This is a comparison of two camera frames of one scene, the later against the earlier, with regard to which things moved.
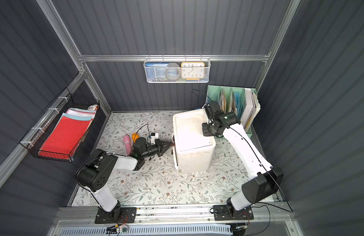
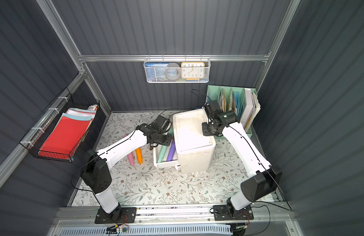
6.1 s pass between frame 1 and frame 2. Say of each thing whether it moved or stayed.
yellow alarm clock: stayed
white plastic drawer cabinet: stayed
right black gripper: stayed
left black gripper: moved
